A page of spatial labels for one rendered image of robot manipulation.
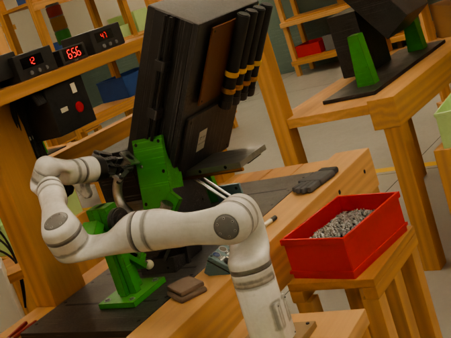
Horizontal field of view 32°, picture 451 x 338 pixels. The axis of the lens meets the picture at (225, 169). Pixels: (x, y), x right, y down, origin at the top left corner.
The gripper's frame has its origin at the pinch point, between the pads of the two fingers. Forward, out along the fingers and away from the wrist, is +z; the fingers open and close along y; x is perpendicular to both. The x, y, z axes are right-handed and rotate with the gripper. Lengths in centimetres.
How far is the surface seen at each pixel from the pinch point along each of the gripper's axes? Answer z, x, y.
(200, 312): -22, 1, -54
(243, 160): 16.7, -18.9, -24.7
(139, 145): 2.8, -6.5, 0.3
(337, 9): 829, 97, 344
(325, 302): 167, 81, -35
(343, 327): -23, -24, -84
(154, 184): 2.8, -0.6, -10.6
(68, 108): -5.0, -3.6, 23.6
